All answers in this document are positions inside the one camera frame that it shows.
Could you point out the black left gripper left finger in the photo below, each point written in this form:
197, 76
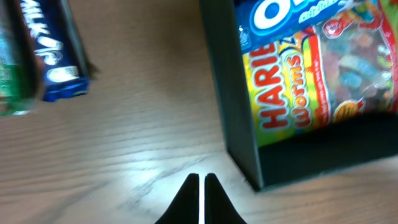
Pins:
184, 208

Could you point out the black open box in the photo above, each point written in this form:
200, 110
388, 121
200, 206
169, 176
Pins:
364, 138

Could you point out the Haribo worms candy bag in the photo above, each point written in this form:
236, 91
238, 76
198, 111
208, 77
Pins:
329, 72

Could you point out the blue Oreo cookie pack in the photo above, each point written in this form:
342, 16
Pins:
261, 22

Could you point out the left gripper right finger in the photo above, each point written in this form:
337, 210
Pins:
218, 207

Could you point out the blue Dairy Milk bar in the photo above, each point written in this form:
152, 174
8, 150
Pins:
66, 72

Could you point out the red green KitKat bar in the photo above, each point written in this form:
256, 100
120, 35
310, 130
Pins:
20, 68

